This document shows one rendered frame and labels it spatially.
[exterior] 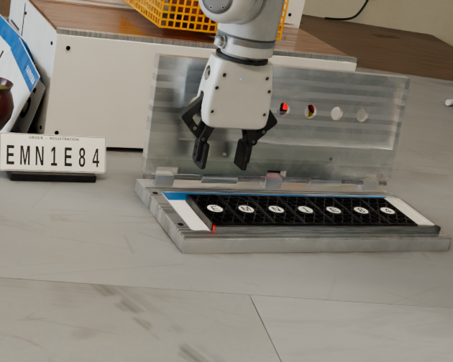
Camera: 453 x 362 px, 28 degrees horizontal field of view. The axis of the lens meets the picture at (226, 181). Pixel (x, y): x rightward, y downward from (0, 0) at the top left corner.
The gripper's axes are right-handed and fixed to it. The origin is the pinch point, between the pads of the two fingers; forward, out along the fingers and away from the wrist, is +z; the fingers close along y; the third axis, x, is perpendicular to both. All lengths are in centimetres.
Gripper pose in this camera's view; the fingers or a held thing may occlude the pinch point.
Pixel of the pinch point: (221, 156)
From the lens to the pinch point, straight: 132.8
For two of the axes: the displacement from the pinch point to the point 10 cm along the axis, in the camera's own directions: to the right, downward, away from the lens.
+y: 9.0, 0.2, 4.4
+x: -3.9, -3.9, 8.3
